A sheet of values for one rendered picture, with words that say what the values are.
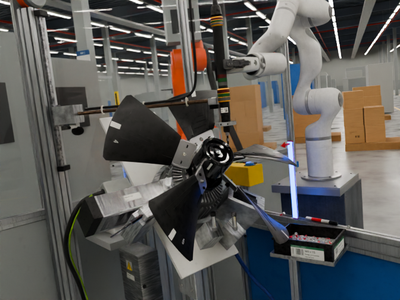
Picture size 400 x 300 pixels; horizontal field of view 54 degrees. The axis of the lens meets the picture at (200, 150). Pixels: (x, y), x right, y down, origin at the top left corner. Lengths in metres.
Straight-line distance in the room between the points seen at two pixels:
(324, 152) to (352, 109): 6.90
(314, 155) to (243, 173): 0.36
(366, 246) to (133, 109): 0.95
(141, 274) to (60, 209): 0.42
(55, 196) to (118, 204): 0.49
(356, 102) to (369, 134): 0.72
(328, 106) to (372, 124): 6.99
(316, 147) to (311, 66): 0.37
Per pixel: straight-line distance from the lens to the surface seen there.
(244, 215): 1.48
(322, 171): 1.95
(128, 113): 1.29
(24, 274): 1.87
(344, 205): 1.86
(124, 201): 1.25
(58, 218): 1.70
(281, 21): 1.67
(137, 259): 1.56
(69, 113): 1.59
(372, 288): 1.66
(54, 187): 1.68
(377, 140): 8.91
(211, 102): 1.38
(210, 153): 1.28
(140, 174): 1.48
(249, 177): 1.80
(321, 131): 1.92
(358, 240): 1.59
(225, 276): 2.52
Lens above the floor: 1.40
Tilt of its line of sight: 7 degrees down
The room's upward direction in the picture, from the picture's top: 6 degrees counter-clockwise
